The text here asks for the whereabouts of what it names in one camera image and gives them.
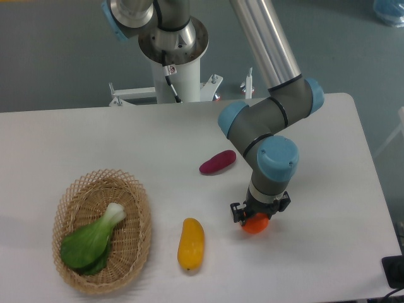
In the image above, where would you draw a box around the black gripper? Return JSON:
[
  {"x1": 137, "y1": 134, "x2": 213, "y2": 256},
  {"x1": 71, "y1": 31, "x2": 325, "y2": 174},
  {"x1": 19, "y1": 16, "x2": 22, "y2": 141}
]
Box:
[{"x1": 230, "y1": 191, "x2": 290, "y2": 225}]

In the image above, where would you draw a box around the orange fruit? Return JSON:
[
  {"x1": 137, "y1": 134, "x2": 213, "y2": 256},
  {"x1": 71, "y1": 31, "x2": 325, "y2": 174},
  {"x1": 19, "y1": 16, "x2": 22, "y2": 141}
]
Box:
[{"x1": 242, "y1": 213, "x2": 269, "y2": 234}]

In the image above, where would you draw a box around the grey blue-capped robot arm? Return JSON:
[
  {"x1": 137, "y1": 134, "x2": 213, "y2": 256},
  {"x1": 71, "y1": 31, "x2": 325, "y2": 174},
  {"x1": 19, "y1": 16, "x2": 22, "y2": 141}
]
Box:
[{"x1": 102, "y1": 1, "x2": 324, "y2": 225}]

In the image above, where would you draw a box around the purple sweet potato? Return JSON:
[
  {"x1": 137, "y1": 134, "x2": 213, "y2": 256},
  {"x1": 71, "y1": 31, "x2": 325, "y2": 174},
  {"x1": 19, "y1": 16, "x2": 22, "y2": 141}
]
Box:
[{"x1": 199, "y1": 150, "x2": 237, "y2": 175}]

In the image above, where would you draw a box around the yellow mango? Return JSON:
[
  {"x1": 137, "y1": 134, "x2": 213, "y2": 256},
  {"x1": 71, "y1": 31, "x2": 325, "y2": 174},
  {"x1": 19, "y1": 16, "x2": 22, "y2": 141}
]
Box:
[{"x1": 177, "y1": 218, "x2": 205, "y2": 271}]

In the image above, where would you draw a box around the black device at edge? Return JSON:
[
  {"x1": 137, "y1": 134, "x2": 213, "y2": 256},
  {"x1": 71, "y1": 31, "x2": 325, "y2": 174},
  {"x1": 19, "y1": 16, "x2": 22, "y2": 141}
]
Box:
[{"x1": 381, "y1": 255, "x2": 403, "y2": 288}]

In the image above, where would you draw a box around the woven wicker basket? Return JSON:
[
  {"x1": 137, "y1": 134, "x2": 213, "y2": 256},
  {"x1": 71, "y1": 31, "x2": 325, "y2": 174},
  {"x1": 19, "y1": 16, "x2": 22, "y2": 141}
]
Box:
[{"x1": 52, "y1": 169, "x2": 152, "y2": 295}]

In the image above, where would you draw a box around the green bok choy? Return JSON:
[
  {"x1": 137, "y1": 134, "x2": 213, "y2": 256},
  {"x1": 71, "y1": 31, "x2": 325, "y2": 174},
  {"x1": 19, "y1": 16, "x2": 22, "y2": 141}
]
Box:
[{"x1": 60, "y1": 203, "x2": 126, "y2": 275}]

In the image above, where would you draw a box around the blue bag on floor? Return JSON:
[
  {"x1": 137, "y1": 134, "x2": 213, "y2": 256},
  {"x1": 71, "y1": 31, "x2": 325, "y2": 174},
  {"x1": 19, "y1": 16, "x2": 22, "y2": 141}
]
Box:
[{"x1": 373, "y1": 0, "x2": 403, "y2": 28}]

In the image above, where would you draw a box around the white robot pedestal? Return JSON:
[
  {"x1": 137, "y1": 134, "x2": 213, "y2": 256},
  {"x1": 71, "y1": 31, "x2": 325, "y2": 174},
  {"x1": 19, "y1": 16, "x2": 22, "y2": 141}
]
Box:
[{"x1": 150, "y1": 59, "x2": 201, "y2": 104}]

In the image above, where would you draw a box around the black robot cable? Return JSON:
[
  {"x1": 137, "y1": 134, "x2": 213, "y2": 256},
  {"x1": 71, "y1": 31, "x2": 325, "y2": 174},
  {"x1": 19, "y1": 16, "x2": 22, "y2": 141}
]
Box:
[{"x1": 161, "y1": 49, "x2": 183, "y2": 104}]

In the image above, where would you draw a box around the white frame at right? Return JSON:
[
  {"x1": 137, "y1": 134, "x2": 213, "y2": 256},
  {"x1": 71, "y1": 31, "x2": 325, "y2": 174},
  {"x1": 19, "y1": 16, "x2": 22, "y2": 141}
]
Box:
[{"x1": 373, "y1": 107, "x2": 403, "y2": 158}]

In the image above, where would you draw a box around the white base frame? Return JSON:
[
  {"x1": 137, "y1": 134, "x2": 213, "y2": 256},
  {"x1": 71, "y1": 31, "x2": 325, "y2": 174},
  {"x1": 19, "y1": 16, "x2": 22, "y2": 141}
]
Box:
[{"x1": 108, "y1": 67, "x2": 256, "y2": 107}]

